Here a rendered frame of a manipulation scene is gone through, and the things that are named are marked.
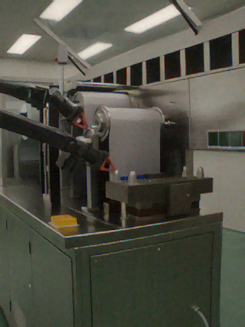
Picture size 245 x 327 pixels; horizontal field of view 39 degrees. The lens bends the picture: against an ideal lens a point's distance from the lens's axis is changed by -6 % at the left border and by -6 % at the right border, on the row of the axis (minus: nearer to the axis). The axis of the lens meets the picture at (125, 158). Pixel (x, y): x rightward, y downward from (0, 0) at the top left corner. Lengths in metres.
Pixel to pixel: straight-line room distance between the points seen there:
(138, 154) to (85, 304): 0.64
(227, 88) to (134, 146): 0.44
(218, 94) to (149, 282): 0.74
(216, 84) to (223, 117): 0.13
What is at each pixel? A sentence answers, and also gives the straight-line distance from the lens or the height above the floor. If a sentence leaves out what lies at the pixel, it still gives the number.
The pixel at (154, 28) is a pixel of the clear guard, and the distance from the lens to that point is 1.73.
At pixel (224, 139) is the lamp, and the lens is 1.35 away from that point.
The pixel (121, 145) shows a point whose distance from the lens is 1.43.
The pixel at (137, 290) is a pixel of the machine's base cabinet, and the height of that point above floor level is 0.67.
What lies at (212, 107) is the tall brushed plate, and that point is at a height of 1.31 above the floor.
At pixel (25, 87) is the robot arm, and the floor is 1.39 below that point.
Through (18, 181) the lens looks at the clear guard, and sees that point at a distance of 2.35.
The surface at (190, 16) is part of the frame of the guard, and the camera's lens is 1.55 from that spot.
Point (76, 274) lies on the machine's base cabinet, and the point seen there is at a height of 0.77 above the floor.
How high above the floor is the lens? 1.18
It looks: 3 degrees down
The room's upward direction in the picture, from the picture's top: 1 degrees counter-clockwise
